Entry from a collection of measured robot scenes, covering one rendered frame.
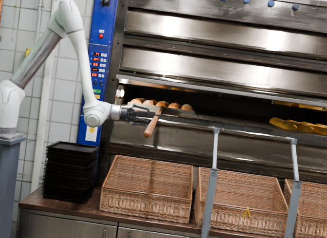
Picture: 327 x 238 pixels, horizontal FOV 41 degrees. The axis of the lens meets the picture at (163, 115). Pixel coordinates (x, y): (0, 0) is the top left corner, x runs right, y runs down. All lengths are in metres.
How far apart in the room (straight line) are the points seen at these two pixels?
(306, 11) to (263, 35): 0.33
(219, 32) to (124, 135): 0.98
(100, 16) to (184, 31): 0.58
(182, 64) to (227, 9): 0.49
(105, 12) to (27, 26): 0.56
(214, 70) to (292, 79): 0.54
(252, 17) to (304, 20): 0.35
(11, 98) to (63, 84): 0.83
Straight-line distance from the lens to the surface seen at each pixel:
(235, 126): 3.14
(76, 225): 2.76
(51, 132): 3.25
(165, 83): 2.95
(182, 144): 3.12
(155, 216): 2.73
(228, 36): 3.13
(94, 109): 2.40
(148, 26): 3.13
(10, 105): 2.43
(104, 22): 3.14
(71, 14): 2.52
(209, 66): 3.12
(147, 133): 1.78
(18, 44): 3.31
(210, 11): 3.16
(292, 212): 2.68
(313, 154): 3.29
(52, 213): 2.78
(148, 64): 3.11
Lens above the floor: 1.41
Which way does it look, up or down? 4 degrees down
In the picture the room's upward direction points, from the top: 8 degrees clockwise
